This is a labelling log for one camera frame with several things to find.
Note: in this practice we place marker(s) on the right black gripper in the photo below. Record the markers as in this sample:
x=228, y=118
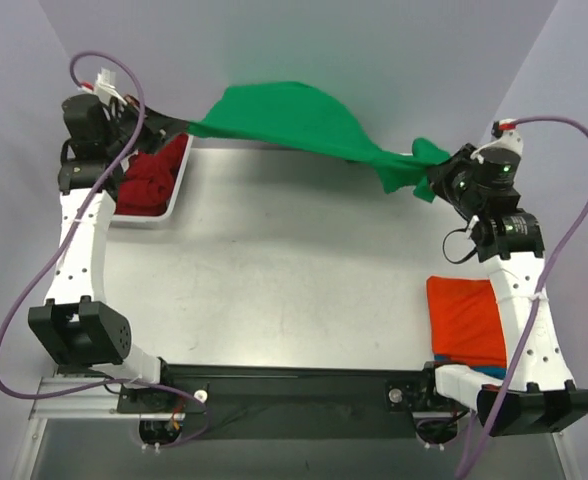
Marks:
x=444, y=176

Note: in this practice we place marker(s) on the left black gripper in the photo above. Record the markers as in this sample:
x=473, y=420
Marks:
x=150, y=123

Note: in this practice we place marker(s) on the green t shirt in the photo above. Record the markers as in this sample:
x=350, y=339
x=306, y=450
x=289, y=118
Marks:
x=299, y=116

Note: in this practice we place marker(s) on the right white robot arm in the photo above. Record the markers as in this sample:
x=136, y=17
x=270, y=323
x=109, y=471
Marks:
x=538, y=393

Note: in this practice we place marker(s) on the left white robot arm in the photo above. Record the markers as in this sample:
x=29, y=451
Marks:
x=75, y=324

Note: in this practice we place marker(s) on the dark red t shirt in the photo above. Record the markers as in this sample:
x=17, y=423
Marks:
x=150, y=180

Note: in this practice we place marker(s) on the white plastic basket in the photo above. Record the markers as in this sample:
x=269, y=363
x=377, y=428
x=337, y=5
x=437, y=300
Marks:
x=123, y=221

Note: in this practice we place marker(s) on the folded orange t shirt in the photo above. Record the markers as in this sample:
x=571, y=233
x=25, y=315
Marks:
x=464, y=320

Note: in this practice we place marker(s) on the folded blue t shirt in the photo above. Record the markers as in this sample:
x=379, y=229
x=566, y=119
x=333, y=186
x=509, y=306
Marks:
x=491, y=371

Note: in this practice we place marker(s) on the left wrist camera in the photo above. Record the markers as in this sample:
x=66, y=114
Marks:
x=103, y=87

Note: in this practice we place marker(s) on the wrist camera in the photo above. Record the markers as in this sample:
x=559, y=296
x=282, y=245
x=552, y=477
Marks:
x=103, y=87
x=505, y=135

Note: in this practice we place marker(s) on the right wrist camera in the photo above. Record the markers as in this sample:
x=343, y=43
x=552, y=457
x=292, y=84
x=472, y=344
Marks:
x=505, y=135

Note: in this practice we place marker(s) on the aluminium frame rail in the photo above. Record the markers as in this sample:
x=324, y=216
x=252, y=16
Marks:
x=90, y=404

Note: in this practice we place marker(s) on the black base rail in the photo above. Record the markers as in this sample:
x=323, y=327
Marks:
x=273, y=403

